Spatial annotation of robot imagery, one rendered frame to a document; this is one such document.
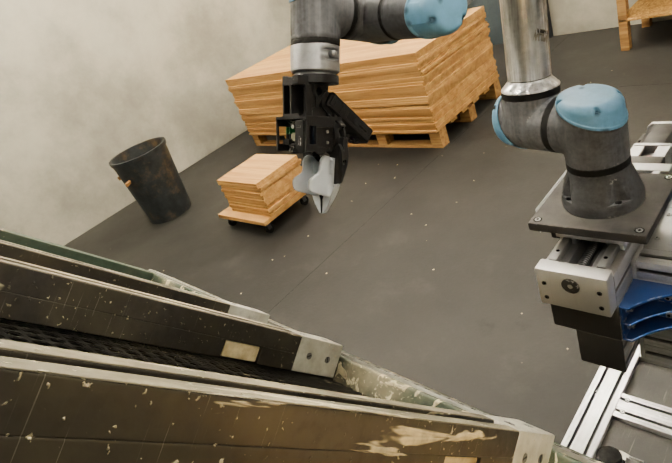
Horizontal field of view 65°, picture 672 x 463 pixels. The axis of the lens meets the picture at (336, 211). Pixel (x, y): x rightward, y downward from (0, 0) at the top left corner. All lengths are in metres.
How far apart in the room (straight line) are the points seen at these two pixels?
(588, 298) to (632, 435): 0.78
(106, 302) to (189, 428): 0.48
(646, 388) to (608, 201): 0.92
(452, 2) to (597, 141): 0.45
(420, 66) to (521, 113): 2.90
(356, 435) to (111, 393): 0.24
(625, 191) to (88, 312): 0.96
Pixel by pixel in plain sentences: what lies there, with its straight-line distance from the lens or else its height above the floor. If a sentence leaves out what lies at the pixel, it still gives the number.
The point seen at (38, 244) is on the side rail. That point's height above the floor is 1.20.
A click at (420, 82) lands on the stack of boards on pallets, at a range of 4.04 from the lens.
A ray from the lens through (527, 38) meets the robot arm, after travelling 1.13.
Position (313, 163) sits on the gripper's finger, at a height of 1.38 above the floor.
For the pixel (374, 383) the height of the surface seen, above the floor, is 0.90.
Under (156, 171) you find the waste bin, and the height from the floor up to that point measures 0.47.
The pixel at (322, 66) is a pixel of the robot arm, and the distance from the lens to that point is 0.80.
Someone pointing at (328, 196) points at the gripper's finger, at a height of 1.33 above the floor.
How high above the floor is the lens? 1.67
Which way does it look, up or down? 26 degrees down
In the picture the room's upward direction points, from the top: 22 degrees counter-clockwise
